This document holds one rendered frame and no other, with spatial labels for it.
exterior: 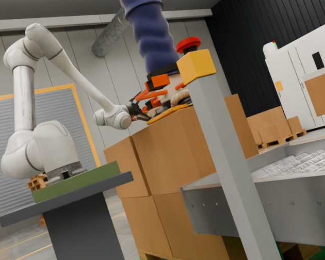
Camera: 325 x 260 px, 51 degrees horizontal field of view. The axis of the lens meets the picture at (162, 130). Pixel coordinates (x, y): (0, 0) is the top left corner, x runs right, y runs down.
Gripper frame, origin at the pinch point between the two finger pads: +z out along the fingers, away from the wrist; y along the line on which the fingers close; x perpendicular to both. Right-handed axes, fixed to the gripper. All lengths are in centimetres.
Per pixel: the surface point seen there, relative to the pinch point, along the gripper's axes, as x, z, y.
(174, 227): 12, -20, 74
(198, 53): 123, -51, 10
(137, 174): -12.4, -20.9, 39.5
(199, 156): 56, -16, 39
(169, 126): 45, -20, 20
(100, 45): -858, 355, -384
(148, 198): -11, -20, 56
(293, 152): 69, 29, 53
